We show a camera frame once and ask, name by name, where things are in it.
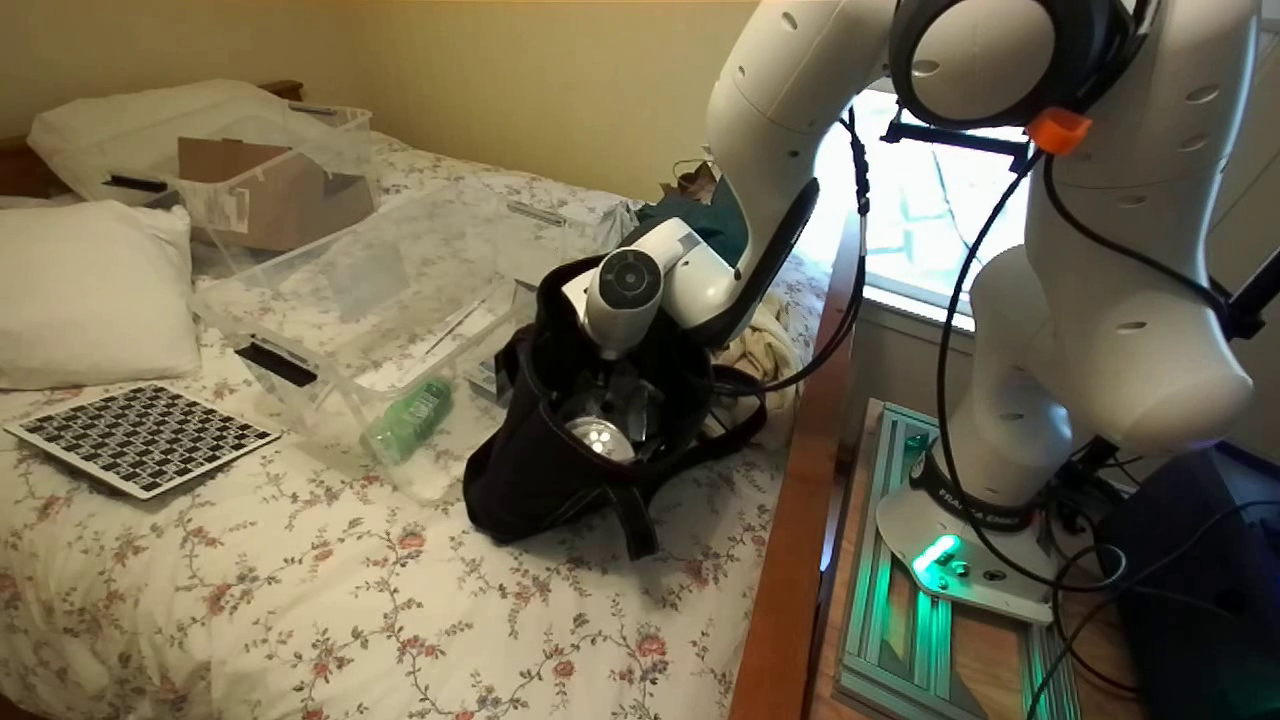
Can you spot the window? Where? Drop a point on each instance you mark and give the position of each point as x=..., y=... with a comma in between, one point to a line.
x=923, y=227

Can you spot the large clear plastic bin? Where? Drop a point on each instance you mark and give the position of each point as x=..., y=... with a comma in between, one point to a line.
x=401, y=283

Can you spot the white pillow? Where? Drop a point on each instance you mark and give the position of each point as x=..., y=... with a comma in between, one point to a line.
x=87, y=293

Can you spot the floral bedspread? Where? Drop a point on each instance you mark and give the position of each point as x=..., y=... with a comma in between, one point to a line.
x=265, y=603

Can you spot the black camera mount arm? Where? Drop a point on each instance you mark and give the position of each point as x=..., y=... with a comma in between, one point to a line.
x=932, y=132

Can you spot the dark blue bag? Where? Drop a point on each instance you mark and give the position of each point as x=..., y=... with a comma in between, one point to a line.
x=1200, y=603

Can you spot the crumpled clear plastic bag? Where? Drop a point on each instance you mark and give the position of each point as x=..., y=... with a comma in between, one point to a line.
x=606, y=220

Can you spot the black white checkerboard board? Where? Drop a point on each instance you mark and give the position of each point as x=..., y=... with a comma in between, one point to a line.
x=142, y=438

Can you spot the black fabric bag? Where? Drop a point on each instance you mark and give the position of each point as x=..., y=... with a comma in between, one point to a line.
x=534, y=481

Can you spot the clear bin with cardboard box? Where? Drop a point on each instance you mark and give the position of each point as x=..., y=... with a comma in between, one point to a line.
x=120, y=126

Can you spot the brown cardboard box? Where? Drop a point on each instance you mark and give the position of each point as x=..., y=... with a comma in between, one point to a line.
x=281, y=201

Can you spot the green bottle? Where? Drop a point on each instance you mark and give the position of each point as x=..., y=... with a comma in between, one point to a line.
x=407, y=422

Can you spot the teal cloth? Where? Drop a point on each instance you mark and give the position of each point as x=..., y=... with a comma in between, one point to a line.
x=712, y=220

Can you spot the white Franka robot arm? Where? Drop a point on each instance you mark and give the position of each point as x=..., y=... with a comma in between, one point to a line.
x=1134, y=333

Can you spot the silver metal can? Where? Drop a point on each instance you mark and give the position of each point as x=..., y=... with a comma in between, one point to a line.
x=601, y=438

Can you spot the wooden headboard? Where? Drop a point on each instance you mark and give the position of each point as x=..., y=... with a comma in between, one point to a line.
x=21, y=174

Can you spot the beige crumpled cloth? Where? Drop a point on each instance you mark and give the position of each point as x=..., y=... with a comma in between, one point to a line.
x=761, y=347

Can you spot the wooden bed frame rail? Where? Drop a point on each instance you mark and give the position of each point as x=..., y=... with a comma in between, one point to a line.
x=785, y=575

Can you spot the teal wooden platform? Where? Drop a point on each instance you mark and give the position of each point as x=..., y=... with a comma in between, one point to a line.
x=885, y=640

